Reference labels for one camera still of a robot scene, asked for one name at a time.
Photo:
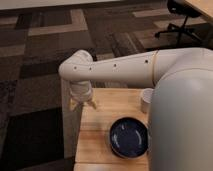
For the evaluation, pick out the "wooden desk in background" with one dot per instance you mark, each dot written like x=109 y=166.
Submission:
x=205 y=7

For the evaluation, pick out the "white paper cup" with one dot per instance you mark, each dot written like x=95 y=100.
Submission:
x=145 y=99

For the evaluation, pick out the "dark blue ceramic bowl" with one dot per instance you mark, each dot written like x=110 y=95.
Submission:
x=128 y=138

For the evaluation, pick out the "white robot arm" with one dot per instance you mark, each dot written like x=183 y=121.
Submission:
x=180 y=123

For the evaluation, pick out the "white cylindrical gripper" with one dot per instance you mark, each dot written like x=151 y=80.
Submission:
x=81 y=92

